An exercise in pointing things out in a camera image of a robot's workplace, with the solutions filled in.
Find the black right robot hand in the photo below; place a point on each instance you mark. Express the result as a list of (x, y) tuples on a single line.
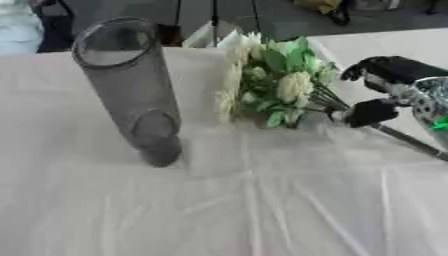
[(396, 69)]

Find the white flower bouquet green leaves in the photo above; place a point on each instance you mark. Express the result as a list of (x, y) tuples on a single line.
[(293, 86)]

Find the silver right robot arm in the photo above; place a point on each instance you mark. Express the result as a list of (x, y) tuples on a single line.
[(430, 100)]

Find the grey translucent cylinder vase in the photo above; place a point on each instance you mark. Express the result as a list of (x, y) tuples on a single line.
[(127, 87)]

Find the yellow bag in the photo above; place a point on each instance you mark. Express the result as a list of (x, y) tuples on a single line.
[(319, 4)]

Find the black tripod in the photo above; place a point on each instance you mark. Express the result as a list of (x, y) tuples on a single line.
[(214, 16)]

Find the white folded card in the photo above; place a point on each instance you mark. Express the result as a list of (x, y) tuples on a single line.
[(201, 36)]

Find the black chair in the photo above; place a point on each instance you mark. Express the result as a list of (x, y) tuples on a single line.
[(55, 26)]

